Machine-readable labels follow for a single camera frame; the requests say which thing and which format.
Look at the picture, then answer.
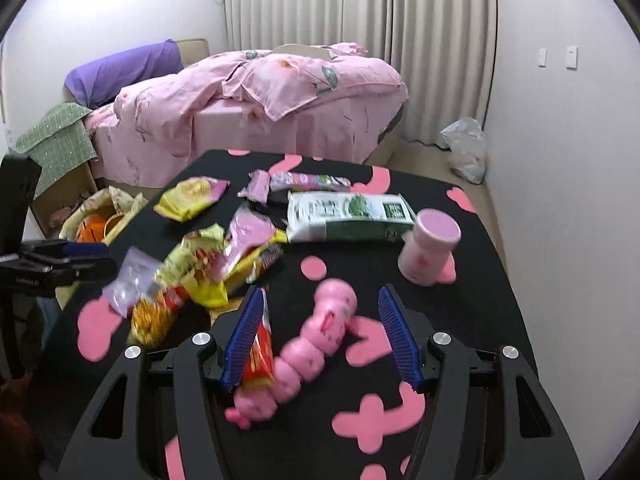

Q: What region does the black tablecloth with pink shapes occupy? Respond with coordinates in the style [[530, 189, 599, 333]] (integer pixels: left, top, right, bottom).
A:
[[30, 149, 543, 480]]

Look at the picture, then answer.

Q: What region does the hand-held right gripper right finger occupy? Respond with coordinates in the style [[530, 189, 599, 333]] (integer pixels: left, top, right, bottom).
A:
[[377, 285, 586, 480]]

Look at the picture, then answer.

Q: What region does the pink cup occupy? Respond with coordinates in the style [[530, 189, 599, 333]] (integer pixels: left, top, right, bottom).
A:
[[397, 208, 462, 286]]

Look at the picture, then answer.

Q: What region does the orange yellow patterned packet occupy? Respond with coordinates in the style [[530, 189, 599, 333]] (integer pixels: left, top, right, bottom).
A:
[[129, 287, 188, 348]]

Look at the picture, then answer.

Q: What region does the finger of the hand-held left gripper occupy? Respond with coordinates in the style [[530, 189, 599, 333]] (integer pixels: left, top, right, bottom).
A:
[[20, 240, 111, 259], [50, 254, 119, 287]]

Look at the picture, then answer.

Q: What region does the waste bin with yellow-green liner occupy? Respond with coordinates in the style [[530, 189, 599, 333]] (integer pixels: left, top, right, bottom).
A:
[[59, 186, 151, 246]]

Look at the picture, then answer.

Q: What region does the pink cartoon snack packet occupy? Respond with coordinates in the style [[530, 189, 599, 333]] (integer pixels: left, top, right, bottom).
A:
[[212, 209, 288, 283]]

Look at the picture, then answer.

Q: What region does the long pink wrapper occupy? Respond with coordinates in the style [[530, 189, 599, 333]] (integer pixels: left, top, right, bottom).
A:
[[237, 170, 351, 203]]

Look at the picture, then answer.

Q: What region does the purple pillow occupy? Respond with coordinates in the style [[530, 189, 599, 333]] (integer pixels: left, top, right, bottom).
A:
[[65, 40, 183, 108]]

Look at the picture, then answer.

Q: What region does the green checked cloth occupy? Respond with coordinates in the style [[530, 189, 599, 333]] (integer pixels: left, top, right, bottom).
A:
[[10, 101, 98, 201]]

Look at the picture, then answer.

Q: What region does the green and white packet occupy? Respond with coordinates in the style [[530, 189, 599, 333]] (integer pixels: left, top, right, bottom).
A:
[[286, 191, 417, 244]]

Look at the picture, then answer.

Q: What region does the pink floral duvet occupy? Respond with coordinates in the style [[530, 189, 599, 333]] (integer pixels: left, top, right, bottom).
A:
[[112, 42, 406, 161]]

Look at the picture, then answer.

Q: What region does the purple clear packet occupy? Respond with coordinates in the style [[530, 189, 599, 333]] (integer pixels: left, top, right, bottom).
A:
[[102, 246, 166, 318]]

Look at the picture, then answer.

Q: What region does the bed with pink sheet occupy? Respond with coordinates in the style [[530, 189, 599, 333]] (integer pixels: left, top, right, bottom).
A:
[[65, 37, 408, 191]]

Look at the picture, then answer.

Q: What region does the white pleated curtain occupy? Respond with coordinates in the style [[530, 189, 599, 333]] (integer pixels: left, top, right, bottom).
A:
[[222, 0, 498, 143]]

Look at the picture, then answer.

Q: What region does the orange wrapper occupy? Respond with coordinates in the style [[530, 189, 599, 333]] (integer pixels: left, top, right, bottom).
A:
[[75, 212, 126, 246]]

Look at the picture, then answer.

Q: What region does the yellow and pink snack packet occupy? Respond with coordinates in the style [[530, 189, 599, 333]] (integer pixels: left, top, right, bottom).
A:
[[154, 176, 231, 222]]

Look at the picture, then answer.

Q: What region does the person's blue jeans leg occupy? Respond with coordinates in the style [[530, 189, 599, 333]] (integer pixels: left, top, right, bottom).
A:
[[35, 296, 63, 351]]

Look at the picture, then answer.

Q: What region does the yellow snack packet red logo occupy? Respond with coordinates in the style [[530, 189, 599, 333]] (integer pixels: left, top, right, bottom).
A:
[[155, 224, 236, 308]]

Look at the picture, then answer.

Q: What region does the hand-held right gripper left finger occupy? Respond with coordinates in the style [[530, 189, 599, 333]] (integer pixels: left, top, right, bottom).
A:
[[56, 285, 271, 480]]

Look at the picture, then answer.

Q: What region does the yellow dark-print wrapper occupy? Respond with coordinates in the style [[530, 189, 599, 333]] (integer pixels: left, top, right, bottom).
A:
[[225, 240, 288, 293]]

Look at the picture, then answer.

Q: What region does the red yellow striped packet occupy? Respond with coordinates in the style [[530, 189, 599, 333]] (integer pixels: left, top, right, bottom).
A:
[[240, 287, 276, 391]]

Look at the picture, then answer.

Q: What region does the white plastic bag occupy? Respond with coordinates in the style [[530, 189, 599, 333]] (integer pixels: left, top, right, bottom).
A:
[[440, 117, 488, 185]]

